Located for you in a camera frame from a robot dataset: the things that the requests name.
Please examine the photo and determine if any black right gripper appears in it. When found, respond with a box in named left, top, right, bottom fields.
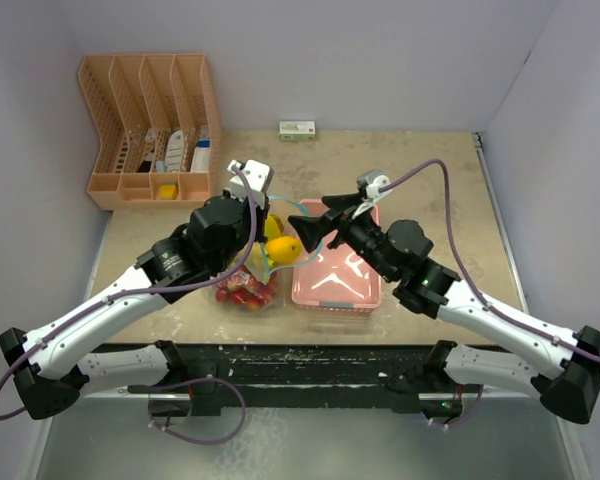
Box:
left=289, top=192, right=397, bottom=281

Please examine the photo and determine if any yellow banana bunch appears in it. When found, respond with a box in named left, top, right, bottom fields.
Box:
left=258, top=214, right=284, bottom=251

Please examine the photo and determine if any clear blue-zipper bag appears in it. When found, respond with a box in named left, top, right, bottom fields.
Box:
left=244, top=213, right=323, bottom=284

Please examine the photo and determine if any yellow mango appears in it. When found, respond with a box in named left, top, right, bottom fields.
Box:
left=264, top=236, right=303, bottom=266

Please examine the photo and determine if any red strawberry cluster with leaves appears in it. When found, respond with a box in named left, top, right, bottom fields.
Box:
left=214, top=271, right=279, bottom=312

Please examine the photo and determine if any clear orange-zipper bag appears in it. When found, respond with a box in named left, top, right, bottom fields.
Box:
left=206, top=266, right=283, bottom=314

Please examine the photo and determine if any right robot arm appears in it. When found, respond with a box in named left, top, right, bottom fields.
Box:
left=288, top=195, right=600, bottom=424

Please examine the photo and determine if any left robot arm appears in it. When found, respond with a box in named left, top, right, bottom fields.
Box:
left=0, top=189, right=269, bottom=420

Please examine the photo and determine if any pink plastic basket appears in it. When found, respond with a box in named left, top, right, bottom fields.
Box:
left=290, top=198, right=384, bottom=314

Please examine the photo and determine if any green white small box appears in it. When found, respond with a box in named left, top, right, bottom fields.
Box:
left=278, top=120, right=316, bottom=142

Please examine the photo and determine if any yellow sponge in organizer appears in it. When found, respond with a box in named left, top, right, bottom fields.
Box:
left=158, top=184, right=178, bottom=200

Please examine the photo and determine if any white tube in organizer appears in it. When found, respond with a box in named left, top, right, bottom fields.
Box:
left=164, top=130, right=185, bottom=173

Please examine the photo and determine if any orange desk file organizer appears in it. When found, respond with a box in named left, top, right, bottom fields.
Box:
left=78, top=53, right=222, bottom=211

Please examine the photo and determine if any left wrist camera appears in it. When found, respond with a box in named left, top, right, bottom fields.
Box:
left=227, top=159, right=274, bottom=203

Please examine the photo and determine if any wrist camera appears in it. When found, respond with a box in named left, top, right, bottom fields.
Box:
left=353, top=169, right=393, bottom=219
left=227, top=159, right=274, bottom=203

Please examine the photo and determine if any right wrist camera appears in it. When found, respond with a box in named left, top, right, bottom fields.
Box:
left=353, top=169, right=393, bottom=219

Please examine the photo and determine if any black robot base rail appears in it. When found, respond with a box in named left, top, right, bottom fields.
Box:
left=155, top=342, right=478, bottom=416

